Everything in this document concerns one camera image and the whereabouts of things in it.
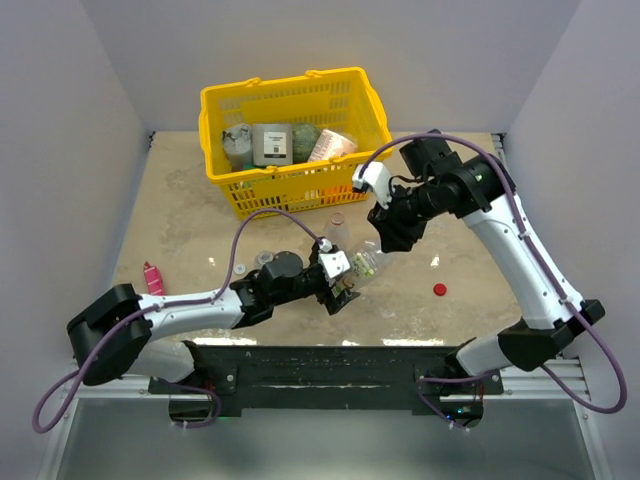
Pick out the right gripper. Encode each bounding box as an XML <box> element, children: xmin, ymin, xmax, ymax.
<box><xmin>370</xmin><ymin>177</ymin><xmax>444</xmax><ymax>249</ymax></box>

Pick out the large clear square bottle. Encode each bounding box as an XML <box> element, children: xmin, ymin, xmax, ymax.
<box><xmin>341</xmin><ymin>240</ymin><xmax>393</xmax><ymax>291</ymax></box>

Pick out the red label water bottle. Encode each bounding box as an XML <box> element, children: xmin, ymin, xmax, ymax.
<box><xmin>323</xmin><ymin>211</ymin><xmax>350</xmax><ymax>249</ymax></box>

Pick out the red bottle cap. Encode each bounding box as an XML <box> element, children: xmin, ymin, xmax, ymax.
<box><xmin>433</xmin><ymin>283</ymin><xmax>447</xmax><ymax>296</ymax></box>

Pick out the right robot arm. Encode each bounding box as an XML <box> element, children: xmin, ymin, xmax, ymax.
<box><xmin>352</xmin><ymin>130</ymin><xmax>605</xmax><ymax>393</ymax></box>

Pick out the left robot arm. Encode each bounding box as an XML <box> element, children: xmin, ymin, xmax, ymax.
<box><xmin>67</xmin><ymin>247</ymin><xmax>356</xmax><ymax>392</ymax></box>

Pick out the blue label water bottle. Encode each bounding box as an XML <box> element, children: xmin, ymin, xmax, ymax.
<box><xmin>254</xmin><ymin>250</ymin><xmax>275</xmax><ymax>269</ymax></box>

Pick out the small clear bottle cap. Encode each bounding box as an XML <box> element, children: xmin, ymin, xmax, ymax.
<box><xmin>233</xmin><ymin>263</ymin><xmax>247</xmax><ymax>275</ymax></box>

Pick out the orange item in basket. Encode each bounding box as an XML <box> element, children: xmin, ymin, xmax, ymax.
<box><xmin>320</xmin><ymin>173</ymin><xmax>367</xmax><ymax>205</ymax></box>

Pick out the pink printed package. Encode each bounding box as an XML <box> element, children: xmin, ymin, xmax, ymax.
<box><xmin>307</xmin><ymin>129</ymin><xmax>358</xmax><ymax>162</ymax></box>

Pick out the green round vegetable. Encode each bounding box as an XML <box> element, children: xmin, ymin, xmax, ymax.
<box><xmin>292</xmin><ymin>123</ymin><xmax>321</xmax><ymax>164</ymax></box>

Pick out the yellow plastic basket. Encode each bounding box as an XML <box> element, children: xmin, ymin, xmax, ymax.
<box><xmin>199</xmin><ymin>67</ymin><xmax>391</xmax><ymax>219</ymax></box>

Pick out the grey box with label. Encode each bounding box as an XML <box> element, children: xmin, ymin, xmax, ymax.
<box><xmin>252</xmin><ymin>123</ymin><xmax>293</xmax><ymax>167</ymax></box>

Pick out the grey crumpled can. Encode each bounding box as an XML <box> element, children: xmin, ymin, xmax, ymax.
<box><xmin>221</xmin><ymin>123</ymin><xmax>253</xmax><ymax>172</ymax></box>

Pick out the pink snack packet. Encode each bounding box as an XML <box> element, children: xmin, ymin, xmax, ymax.
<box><xmin>143</xmin><ymin>262</ymin><xmax>165</xmax><ymax>296</ymax></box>

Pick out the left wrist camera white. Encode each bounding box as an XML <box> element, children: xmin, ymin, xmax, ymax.
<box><xmin>318</xmin><ymin>237</ymin><xmax>351</xmax><ymax>281</ymax></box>

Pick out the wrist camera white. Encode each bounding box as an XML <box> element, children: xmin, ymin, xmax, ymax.
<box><xmin>318</xmin><ymin>237</ymin><xmax>351</xmax><ymax>281</ymax></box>
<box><xmin>351</xmin><ymin>161</ymin><xmax>392</xmax><ymax>210</ymax></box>

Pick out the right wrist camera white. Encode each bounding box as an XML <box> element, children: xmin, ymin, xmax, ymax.
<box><xmin>351</xmin><ymin>161</ymin><xmax>392</xmax><ymax>210</ymax></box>

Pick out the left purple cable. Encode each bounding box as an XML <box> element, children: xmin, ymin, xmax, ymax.
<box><xmin>32</xmin><ymin>207</ymin><xmax>331</xmax><ymax>434</ymax></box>

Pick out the purple cable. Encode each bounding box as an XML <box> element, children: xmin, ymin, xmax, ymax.
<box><xmin>32</xmin><ymin>207</ymin><xmax>331</xmax><ymax>434</ymax></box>
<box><xmin>362</xmin><ymin>130</ymin><xmax>629</xmax><ymax>432</ymax></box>

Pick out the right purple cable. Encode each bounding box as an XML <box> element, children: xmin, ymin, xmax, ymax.
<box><xmin>362</xmin><ymin>130</ymin><xmax>629</xmax><ymax>432</ymax></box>

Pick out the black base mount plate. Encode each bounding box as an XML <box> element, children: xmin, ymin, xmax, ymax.
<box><xmin>148</xmin><ymin>343</ymin><xmax>504</xmax><ymax>417</ymax></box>

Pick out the aluminium frame rail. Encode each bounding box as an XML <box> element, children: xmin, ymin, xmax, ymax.
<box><xmin>50</xmin><ymin>132</ymin><xmax>612</xmax><ymax>479</ymax></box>

